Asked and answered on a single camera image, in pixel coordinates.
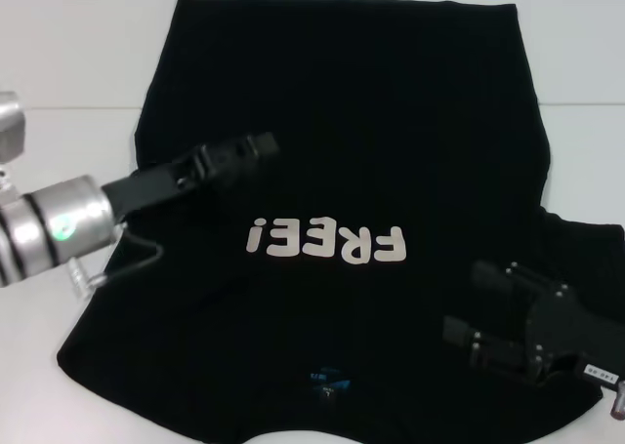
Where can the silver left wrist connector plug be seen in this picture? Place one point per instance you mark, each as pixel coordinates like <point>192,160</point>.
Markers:
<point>83,280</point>

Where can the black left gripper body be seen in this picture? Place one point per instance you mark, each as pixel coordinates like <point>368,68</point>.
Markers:
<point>166,183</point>

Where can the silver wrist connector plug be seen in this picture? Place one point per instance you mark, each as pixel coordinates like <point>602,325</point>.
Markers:
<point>83,280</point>
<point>617,400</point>

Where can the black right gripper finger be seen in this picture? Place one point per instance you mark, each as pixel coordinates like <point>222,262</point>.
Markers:
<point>493,353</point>
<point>493,275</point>

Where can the black shirt with FREE print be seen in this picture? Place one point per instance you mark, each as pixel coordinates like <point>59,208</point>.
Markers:
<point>342,97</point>

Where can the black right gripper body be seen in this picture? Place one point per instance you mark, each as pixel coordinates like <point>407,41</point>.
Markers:
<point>556,336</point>

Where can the silver right wrist connector plug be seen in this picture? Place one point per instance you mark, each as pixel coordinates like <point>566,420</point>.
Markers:
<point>617,400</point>

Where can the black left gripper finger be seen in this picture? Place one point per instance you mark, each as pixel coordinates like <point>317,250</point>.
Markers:
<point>259,146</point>

